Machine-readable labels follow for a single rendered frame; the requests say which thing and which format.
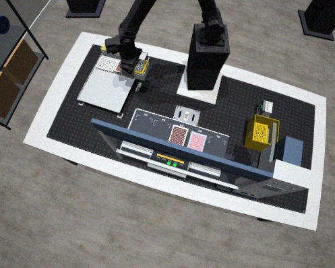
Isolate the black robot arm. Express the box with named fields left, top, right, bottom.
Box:
left=105, top=0, right=226, bottom=60

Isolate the yellow waste bin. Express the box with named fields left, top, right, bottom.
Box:
left=245, top=114, right=279, bottom=151

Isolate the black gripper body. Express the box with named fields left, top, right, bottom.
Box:
left=120, top=47, right=142, bottom=69

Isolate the white trough reservoir with red liquid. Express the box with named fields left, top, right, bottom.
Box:
left=114, top=61, right=133, bottom=79

